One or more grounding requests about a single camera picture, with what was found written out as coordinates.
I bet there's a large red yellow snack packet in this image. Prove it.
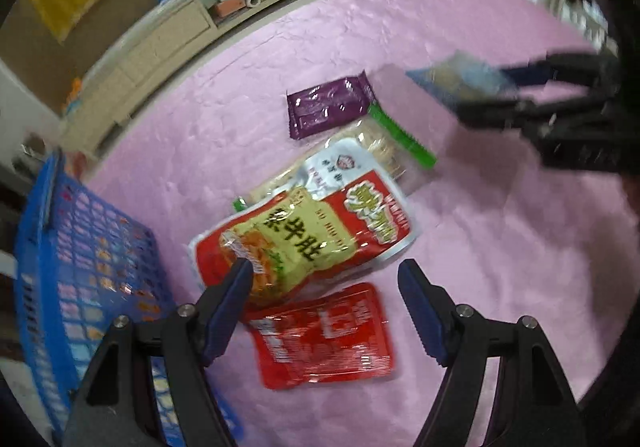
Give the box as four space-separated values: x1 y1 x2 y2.
189 172 418 303

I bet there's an orange box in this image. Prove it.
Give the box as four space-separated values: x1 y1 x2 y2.
212 0 248 18

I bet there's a pink quilted mat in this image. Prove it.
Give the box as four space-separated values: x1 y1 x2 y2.
82 0 636 447

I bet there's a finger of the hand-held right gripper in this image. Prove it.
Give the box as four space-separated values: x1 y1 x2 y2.
497 52 618 88
457 92 601 148

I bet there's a green-edged clear cracker packet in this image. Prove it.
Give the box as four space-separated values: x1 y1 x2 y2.
231 103 437 213

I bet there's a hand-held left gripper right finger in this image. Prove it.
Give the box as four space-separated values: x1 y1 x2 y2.
397 258 583 447

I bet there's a purple snack packet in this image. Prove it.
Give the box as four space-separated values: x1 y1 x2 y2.
286 70 376 142

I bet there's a blue plastic basket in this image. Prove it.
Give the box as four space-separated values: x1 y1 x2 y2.
14 150 241 447

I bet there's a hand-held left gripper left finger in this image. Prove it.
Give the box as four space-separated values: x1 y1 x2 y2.
62 258 255 447

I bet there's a blue beige snack packet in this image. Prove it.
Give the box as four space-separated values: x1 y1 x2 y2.
406 52 516 113

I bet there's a cream tv cabinet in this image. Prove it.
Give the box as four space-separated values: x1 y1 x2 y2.
57 0 303 163

